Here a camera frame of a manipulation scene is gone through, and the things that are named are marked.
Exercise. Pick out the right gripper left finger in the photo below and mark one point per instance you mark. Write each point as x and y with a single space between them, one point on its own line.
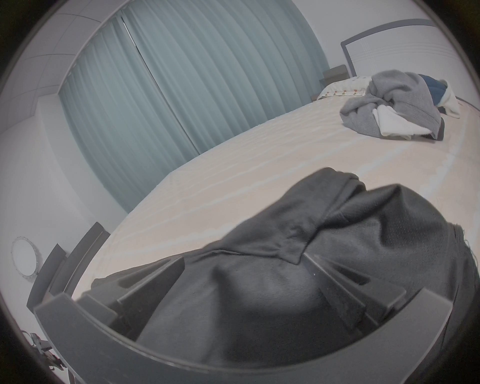
150 287

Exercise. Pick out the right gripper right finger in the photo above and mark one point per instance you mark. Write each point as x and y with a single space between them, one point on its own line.
356 296

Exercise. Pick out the black T-shirt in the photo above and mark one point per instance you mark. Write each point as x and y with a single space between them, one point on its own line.
262 292

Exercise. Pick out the bed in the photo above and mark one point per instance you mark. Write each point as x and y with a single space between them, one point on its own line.
243 172

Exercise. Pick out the pile of clothes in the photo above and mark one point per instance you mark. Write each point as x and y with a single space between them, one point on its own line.
405 101

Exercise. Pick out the blue-green curtain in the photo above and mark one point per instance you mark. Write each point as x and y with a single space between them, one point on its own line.
112 123
225 67

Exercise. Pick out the white printed pillow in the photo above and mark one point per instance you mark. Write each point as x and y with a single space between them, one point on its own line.
337 90

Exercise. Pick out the grey bedside table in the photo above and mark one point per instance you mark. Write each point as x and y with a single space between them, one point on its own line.
335 75

